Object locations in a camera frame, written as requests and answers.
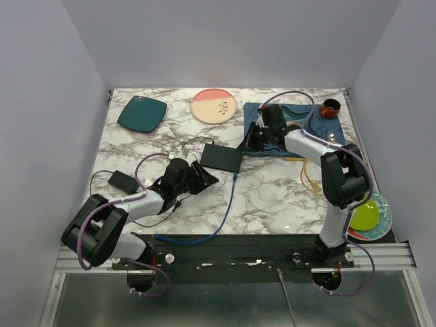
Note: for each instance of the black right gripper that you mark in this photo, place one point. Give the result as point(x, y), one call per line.
point(248, 143)

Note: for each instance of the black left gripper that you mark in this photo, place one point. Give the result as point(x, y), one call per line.
point(206, 178)

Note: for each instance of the black network switch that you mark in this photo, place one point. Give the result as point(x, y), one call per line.
point(221, 158)

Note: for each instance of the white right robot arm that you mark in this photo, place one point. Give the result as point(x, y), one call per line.
point(346, 180)

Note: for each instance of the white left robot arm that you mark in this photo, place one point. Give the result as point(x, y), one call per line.
point(95, 233)

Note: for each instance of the blue star-shaped dish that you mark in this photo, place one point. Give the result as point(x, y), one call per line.
point(294, 113)

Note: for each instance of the pink and cream round plate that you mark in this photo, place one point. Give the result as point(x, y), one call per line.
point(213, 106)

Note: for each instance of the blue cloth placemat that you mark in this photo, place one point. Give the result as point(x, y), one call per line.
point(317, 126)

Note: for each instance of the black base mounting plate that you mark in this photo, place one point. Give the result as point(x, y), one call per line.
point(222, 258)

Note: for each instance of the black power adapter brick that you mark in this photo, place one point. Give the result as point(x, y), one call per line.
point(123, 182)

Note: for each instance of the orange-brown mug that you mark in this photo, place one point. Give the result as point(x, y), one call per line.
point(330, 109)

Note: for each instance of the teal square plate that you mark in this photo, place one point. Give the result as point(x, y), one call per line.
point(142, 114)

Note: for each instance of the red rimmed plate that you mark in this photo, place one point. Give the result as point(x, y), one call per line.
point(357, 235)

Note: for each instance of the lime green plate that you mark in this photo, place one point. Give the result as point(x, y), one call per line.
point(365, 217)

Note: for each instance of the light blue patterned plate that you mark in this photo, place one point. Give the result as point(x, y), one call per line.
point(385, 220)

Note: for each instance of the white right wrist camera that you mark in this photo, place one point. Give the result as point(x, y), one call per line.
point(260, 122)

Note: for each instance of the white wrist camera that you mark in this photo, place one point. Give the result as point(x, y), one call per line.
point(260, 122)
point(181, 153)

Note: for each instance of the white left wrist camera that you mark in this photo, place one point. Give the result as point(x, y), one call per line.
point(181, 153)

